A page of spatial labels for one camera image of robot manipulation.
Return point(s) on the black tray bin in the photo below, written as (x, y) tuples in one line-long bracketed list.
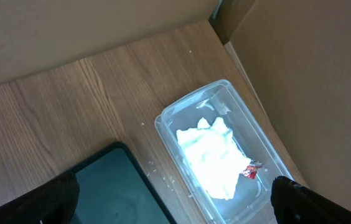
[(115, 189)]

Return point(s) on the white napkin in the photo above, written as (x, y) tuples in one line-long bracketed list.
[(213, 156)]

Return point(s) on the red snack wrapper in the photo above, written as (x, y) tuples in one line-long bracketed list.
[(252, 169)]

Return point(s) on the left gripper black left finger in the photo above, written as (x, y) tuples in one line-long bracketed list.
[(53, 202)]

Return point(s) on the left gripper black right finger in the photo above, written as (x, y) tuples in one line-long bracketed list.
[(293, 203)]

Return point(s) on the clear plastic waste bin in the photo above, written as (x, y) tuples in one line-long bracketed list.
[(251, 202)]

